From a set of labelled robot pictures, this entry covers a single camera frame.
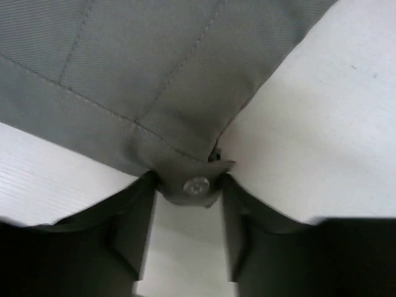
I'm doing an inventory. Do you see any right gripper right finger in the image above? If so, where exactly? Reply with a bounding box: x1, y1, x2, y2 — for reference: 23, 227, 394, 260
218, 174, 395, 296

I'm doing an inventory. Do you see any grey pleated skirt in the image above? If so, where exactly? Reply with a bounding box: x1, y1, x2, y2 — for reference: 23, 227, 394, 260
0, 0, 338, 209

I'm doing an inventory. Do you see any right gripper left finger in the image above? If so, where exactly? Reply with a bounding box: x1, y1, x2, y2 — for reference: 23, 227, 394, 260
1, 171, 158, 296

